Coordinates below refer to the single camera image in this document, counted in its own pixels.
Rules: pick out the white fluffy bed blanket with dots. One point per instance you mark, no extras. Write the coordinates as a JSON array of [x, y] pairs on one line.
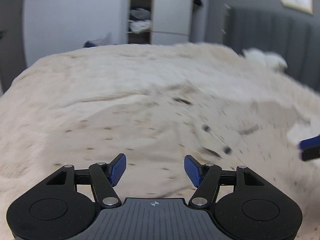
[[39, 97]]

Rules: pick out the grey padded headboard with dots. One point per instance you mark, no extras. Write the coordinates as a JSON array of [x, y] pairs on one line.
[[296, 40]]

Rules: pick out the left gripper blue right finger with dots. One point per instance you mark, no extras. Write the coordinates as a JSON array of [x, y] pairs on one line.
[[194, 170]]

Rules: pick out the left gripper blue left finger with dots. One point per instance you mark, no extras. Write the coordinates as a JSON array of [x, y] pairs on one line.
[[116, 168]]

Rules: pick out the white wardrobe with shelves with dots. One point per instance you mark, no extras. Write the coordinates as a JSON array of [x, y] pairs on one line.
[[57, 26]]

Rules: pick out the white plush toy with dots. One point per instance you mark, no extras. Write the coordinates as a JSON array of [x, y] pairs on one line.
[[268, 59]]

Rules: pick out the folded clothes on shelf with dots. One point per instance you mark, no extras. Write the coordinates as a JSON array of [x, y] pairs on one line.
[[140, 21]]

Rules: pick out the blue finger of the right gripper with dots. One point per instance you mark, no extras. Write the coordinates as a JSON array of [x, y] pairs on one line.
[[309, 148]]

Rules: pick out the beige patterned garment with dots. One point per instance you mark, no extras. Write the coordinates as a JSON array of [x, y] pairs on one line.
[[158, 130]]

